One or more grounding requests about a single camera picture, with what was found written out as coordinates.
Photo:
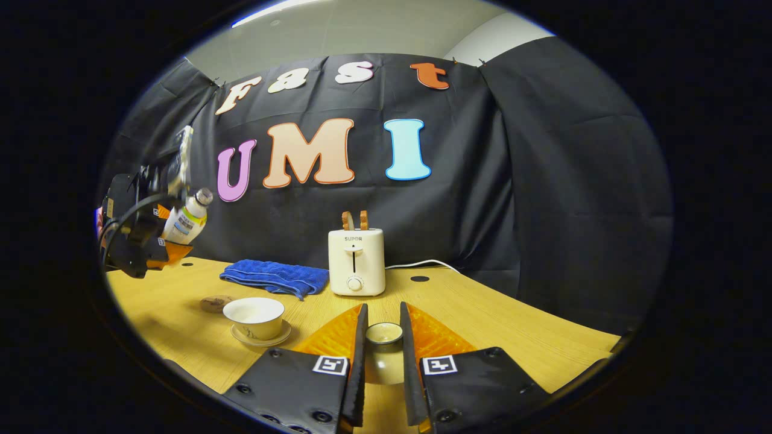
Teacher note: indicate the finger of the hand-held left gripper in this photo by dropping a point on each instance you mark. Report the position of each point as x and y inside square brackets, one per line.
[172, 253]
[181, 163]

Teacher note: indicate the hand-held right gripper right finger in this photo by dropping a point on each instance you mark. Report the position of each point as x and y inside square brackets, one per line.
[411, 374]

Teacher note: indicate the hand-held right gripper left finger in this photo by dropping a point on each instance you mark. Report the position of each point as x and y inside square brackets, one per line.
[357, 374]

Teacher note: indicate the cream teacup lid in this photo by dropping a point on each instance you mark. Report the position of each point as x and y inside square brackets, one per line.
[384, 361]

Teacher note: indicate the clear orange-drink water bottle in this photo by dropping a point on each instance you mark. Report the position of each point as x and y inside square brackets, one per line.
[184, 220]

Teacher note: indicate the round cork coaster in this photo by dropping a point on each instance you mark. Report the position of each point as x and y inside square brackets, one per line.
[212, 304]

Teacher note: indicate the cream ceramic teacup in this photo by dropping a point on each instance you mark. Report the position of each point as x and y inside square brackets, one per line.
[254, 316]

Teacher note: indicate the cream ceramic saucer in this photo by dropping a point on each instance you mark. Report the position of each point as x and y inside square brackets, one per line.
[277, 339]

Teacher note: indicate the folded blue towel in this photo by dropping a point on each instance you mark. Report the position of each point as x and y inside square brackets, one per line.
[274, 276]

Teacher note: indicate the cream toaster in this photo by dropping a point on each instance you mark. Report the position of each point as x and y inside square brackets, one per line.
[357, 259]

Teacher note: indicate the black backdrop cloth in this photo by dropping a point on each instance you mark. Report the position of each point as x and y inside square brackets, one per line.
[482, 217]

